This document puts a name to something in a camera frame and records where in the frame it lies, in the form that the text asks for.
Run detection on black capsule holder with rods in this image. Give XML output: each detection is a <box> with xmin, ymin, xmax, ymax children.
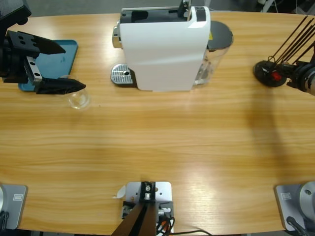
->
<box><xmin>252</xmin><ymin>16</ymin><xmax>315</xmax><ymax>87</ymax></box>

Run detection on orange cable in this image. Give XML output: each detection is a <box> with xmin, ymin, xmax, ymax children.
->
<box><xmin>157</xmin><ymin>218</ymin><xmax>173</xmax><ymax>234</ymax></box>

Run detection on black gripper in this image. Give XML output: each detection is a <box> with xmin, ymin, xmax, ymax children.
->
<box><xmin>0</xmin><ymin>30</ymin><xmax>87</xmax><ymax>95</ymax></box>
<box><xmin>280</xmin><ymin>60</ymin><xmax>313</xmax><ymax>93</ymax></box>

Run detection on clear drinking glass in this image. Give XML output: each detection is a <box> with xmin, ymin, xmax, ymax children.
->
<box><xmin>59</xmin><ymin>73</ymin><xmax>91</xmax><ymax>110</ymax></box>

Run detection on dark camera post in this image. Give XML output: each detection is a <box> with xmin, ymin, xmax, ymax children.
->
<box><xmin>110</xmin><ymin>181</ymin><xmax>158</xmax><ymax>236</ymax></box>

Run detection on thin black power cable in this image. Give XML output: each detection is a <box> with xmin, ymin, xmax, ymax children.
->
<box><xmin>169</xmin><ymin>230</ymin><xmax>214</xmax><ymax>236</ymax></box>

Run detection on dark object at right edge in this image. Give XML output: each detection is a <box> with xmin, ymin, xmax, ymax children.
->
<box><xmin>122</xmin><ymin>181</ymin><xmax>175</xmax><ymax>233</ymax></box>

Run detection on white tape piece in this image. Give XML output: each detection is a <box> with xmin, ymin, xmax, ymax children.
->
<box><xmin>112</xmin><ymin>185</ymin><xmax>126</xmax><ymax>199</ymax></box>

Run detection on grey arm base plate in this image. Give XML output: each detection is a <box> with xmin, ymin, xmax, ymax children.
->
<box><xmin>274</xmin><ymin>181</ymin><xmax>315</xmax><ymax>232</ymax></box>
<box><xmin>0</xmin><ymin>184</ymin><xmax>29</xmax><ymax>230</ymax></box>

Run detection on white capsule coffee machine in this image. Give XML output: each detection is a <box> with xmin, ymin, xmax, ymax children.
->
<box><xmin>110</xmin><ymin>5</ymin><xmax>212</xmax><ymax>93</ymax></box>

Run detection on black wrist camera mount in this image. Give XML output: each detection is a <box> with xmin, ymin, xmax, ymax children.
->
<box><xmin>0</xmin><ymin>0</ymin><xmax>32</xmax><ymax>27</ymax></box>

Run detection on clear water tank grey lid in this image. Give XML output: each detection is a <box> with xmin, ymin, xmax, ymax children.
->
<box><xmin>193</xmin><ymin>21</ymin><xmax>234</xmax><ymax>89</ymax></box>

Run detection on black base cable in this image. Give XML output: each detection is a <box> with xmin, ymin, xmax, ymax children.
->
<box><xmin>0</xmin><ymin>210</ymin><xmax>10</xmax><ymax>231</ymax></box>
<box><xmin>286</xmin><ymin>216</ymin><xmax>310</xmax><ymax>236</ymax></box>

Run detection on white metal chair frame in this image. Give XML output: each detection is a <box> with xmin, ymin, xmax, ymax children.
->
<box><xmin>257</xmin><ymin>0</ymin><xmax>280</xmax><ymax>13</ymax></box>

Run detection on teal plastic tray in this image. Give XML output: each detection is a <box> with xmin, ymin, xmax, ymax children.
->
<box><xmin>17</xmin><ymin>39</ymin><xmax>79</xmax><ymax>92</ymax></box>

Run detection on grey coffee machine lever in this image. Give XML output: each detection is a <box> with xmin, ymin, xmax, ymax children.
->
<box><xmin>177</xmin><ymin>0</ymin><xmax>192</xmax><ymax>20</ymax></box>

